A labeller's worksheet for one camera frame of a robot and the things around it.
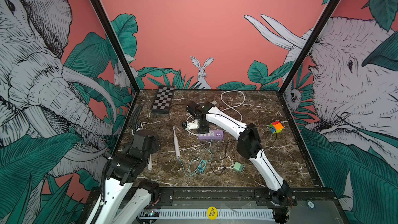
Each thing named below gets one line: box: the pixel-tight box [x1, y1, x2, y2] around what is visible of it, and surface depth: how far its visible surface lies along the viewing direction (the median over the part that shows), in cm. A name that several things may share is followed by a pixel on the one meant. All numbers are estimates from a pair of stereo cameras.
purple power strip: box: [197, 130, 224, 140], surface depth 95 cm
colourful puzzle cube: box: [269, 120, 284, 134], surface depth 97 cm
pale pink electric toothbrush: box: [172, 125, 181, 159], surface depth 91 cm
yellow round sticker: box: [206, 206, 218, 221], surface depth 71 cm
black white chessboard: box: [151, 86, 175, 115], surface depth 113 cm
